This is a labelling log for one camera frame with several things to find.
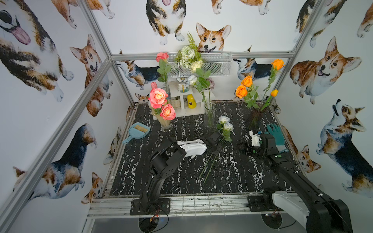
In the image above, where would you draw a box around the white wire basket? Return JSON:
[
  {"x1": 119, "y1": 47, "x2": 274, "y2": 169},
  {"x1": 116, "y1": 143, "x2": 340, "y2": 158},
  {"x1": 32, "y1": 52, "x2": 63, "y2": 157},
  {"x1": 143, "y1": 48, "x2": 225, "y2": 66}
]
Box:
[{"x1": 168, "y1": 51, "x2": 233, "y2": 78}]

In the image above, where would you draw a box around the orange tulip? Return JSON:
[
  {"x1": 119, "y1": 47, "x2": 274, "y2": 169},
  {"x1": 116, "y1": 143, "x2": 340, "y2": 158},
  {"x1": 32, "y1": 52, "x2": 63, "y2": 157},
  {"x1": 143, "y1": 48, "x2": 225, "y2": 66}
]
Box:
[{"x1": 260, "y1": 89, "x2": 278, "y2": 111}]

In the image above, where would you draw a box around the pink tulip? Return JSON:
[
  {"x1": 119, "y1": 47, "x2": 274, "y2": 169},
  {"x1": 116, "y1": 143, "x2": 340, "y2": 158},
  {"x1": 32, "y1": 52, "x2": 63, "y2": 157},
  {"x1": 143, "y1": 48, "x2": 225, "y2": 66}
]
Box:
[{"x1": 151, "y1": 82, "x2": 158, "y2": 89}]

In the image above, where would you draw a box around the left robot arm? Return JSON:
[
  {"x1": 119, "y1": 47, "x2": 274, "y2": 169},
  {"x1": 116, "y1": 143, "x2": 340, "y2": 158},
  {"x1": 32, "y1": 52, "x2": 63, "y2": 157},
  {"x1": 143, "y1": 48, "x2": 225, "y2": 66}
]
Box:
[{"x1": 139, "y1": 132, "x2": 223, "y2": 214}]

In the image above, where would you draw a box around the white wooden shelf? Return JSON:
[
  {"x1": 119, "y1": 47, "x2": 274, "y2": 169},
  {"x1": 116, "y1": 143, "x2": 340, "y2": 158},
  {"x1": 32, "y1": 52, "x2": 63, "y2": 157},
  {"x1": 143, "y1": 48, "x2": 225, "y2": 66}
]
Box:
[{"x1": 165, "y1": 82, "x2": 205, "y2": 117}]

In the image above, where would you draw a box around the orange rose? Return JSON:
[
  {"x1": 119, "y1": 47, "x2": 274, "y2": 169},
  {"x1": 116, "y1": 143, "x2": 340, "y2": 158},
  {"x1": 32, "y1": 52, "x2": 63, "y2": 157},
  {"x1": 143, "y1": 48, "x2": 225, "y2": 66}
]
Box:
[
  {"x1": 235, "y1": 85, "x2": 259, "y2": 110},
  {"x1": 263, "y1": 59, "x2": 285, "y2": 102},
  {"x1": 241, "y1": 75, "x2": 259, "y2": 110}
]

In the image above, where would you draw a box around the yellow fluted vase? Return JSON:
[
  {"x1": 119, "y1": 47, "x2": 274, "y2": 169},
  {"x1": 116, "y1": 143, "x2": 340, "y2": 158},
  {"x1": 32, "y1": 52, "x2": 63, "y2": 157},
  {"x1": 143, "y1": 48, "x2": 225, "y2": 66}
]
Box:
[{"x1": 149, "y1": 105, "x2": 173, "y2": 132}]

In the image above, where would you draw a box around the teal dustpan with brush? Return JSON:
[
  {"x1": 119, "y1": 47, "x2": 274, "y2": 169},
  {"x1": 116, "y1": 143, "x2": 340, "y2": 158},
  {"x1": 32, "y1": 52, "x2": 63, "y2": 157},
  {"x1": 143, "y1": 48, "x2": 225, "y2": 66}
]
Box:
[{"x1": 122, "y1": 122, "x2": 151, "y2": 145}]

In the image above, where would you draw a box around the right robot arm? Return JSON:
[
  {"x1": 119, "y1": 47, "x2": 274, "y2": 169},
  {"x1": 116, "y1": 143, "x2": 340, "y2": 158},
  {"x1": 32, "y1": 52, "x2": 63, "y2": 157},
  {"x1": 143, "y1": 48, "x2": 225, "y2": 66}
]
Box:
[{"x1": 238, "y1": 134, "x2": 353, "y2": 233}]

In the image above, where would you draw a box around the yellow bottle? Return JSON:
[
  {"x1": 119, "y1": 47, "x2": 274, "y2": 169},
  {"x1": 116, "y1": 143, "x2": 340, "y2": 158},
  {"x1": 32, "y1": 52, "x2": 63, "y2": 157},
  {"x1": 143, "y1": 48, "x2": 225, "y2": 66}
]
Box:
[{"x1": 187, "y1": 94, "x2": 197, "y2": 109}]

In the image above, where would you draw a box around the woven small jar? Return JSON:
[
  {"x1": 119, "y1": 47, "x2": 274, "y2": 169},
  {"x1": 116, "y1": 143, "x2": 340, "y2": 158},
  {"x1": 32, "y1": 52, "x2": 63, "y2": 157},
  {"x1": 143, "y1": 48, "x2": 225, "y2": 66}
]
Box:
[{"x1": 171, "y1": 96, "x2": 181, "y2": 110}]

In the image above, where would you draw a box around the teal rubber glove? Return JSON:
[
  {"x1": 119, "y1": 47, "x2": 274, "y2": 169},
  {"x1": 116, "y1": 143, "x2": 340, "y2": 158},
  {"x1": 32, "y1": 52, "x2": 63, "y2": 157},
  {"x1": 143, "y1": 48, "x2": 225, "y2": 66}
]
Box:
[{"x1": 265, "y1": 123, "x2": 289, "y2": 153}]

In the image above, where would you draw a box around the purple glass vase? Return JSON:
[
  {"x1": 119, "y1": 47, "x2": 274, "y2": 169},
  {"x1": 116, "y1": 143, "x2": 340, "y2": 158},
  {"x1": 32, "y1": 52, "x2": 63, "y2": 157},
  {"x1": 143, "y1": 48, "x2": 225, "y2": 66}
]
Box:
[{"x1": 245, "y1": 101, "x2": 267, "y2": 131}]

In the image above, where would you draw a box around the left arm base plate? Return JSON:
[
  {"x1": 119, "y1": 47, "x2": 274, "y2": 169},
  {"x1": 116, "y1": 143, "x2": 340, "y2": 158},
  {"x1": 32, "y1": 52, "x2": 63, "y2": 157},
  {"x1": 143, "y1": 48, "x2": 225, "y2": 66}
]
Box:
[{"x1": 130, "y1": 198, "x2": 171, "y2": 216}]

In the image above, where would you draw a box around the clear glass cylinder vase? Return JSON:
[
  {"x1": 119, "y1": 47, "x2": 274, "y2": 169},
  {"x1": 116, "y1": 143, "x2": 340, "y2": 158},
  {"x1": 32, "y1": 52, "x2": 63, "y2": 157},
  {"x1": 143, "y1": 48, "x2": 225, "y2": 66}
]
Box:
[{"x1": 204, "y1": 102, "x2": 216, "y2": 128}]

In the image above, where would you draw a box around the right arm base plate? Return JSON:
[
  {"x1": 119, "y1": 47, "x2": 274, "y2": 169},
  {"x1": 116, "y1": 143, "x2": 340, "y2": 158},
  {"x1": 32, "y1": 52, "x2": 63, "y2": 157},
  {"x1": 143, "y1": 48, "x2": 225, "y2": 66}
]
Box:
[{"x1": 247, "y1": 194, "x2": 277, "y2": 212}]

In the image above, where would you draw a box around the white lidded jar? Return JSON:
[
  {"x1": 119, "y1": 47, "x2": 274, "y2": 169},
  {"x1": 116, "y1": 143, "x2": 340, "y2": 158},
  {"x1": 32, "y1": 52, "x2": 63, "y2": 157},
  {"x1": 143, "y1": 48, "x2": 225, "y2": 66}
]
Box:
[{"x1": 176, "y1": 77, "x2": 189, "y2": 93}]

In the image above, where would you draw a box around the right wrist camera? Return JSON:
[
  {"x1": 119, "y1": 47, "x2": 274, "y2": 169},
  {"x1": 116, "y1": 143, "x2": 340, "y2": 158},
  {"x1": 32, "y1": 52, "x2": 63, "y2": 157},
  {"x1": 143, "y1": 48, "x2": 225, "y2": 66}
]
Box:
[{"x1": 249, "y1": 131, "x2": 260, "y2": 147}]

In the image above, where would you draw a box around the white rose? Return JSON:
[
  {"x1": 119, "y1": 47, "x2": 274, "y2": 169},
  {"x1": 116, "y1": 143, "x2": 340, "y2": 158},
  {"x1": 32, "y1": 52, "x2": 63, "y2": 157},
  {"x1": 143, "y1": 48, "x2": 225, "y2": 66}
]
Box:
[
  {"x1": 217, "y1": 116, "x2": 232, "y2": 131},
  {"x1": 200, "y1": 121, "x2": 234, "y2": 184},
  {"x1": 188, "y1": 71, "x2": 211, "y2": 111}
]

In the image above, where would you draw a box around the small pink potted flower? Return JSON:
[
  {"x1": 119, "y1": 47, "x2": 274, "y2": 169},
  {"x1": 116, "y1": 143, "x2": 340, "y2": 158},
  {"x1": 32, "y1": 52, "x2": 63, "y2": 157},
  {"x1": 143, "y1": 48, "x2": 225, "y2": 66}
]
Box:
[{"x1": 207, "y1": 78, "x2": 215, "y2": 90}]

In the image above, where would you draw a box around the pink rose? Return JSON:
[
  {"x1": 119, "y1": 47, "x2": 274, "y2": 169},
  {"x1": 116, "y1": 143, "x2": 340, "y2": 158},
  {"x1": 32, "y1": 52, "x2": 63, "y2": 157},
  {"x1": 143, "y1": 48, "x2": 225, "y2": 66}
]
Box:
[
  {"x1": 156, "y1": 52, "x2": 172, "y2": 94},
  {"x1": 149, "y1": 88, "x2": 169, "y2": 115},
  {"x1": 160, "y1": 104, "x2": 176, "y2": 121}
]

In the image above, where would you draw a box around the cream rose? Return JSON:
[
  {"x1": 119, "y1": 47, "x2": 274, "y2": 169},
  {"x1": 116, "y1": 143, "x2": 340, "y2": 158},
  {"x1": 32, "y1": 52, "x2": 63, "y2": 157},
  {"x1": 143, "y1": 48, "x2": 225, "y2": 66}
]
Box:
[{"x1": 188, "y1": 59, "x2": 213, "y2": 117}]

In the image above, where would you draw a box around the white green artificial bouquet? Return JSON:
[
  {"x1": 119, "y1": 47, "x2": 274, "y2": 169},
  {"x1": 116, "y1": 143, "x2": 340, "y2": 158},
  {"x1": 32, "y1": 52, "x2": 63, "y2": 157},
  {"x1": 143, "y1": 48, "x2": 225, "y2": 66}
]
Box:
[{"x1": 174, "y1": 32, "x2": 204, "y2": 73}]

